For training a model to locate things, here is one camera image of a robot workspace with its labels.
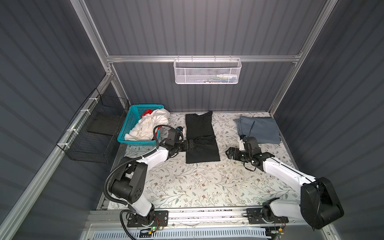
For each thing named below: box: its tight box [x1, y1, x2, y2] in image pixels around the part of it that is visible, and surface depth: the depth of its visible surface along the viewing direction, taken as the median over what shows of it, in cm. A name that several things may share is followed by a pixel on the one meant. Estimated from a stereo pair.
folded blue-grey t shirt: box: [234, 115, 281, 145], surface depth 109 cm
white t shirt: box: [124, 108, 170, 141], surface depth 106 cm
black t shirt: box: [185, 111, 220, 164], surface depth 103 cm
